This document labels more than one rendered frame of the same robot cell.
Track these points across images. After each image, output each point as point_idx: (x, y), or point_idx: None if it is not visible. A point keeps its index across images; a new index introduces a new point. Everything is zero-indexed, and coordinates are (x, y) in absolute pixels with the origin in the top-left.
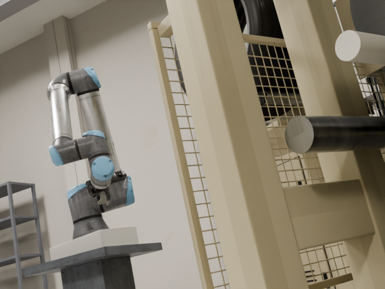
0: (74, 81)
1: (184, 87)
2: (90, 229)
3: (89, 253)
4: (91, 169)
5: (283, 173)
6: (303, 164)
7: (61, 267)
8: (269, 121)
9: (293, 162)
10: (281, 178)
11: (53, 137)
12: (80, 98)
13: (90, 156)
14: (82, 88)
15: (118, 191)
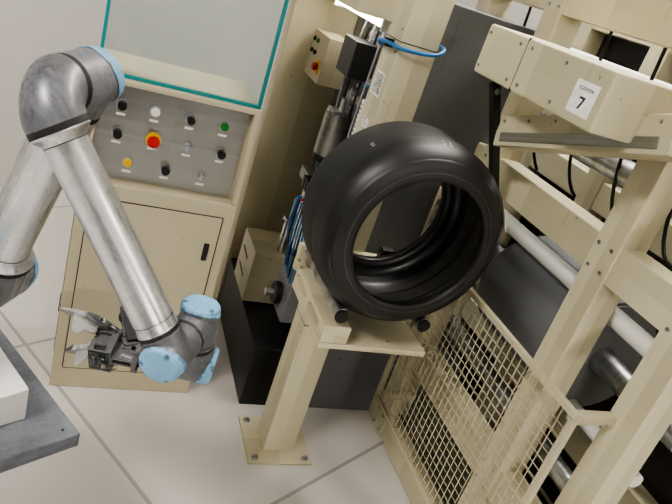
0: (93, 102)
1: (341, 260)
2: None
3: (45, 449)
4: (202, 375)
5: (186, 225)
6: (223, 229)
7: None
8: (305, 247)
9: (211, 221)
10: (179, 229)
11: (153, 320)
12: None
13: (203, 352)
14: (94, 113)
15: (21, 287)
